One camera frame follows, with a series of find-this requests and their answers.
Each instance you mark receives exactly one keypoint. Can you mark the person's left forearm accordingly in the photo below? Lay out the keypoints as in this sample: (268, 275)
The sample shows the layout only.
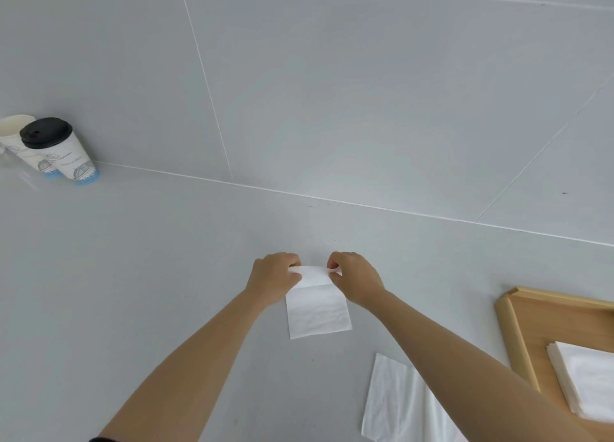
(189, 370)

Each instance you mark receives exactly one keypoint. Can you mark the person's left hand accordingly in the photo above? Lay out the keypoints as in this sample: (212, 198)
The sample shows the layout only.
(272, 278)

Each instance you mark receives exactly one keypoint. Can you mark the stack of white napkins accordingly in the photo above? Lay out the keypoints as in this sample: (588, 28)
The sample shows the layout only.
(583, 381)

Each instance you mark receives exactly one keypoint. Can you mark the paper cup with black lid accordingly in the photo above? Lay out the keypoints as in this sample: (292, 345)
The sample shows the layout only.
(62, 151)

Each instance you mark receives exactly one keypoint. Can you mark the person's right forearm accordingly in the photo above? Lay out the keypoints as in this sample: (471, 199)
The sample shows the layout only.
(472, 384)

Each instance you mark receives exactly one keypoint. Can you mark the person's left thumb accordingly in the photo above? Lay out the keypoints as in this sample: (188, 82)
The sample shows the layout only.
(293, 278)

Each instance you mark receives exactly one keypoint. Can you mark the white paper napkin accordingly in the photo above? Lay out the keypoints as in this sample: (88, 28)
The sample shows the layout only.
(400, 403)
(319, 310)

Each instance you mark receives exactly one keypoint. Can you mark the black wristband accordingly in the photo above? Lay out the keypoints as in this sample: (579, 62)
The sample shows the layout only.
(103, 439)

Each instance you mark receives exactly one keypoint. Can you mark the person's right hand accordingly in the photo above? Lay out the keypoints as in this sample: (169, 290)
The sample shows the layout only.
(359, 280)

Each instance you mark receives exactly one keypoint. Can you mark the person's right thumb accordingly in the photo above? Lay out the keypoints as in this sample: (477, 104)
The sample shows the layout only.
(334, 276)

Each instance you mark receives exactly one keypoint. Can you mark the white unfolded paper napkin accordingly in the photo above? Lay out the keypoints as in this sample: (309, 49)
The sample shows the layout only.
(400, 403)

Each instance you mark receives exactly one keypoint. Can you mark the wooden tray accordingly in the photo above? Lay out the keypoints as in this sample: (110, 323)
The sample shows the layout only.
(542, 329)

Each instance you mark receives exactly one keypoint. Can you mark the open printed paper cup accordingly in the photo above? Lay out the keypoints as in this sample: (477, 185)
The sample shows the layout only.
(21, 142)

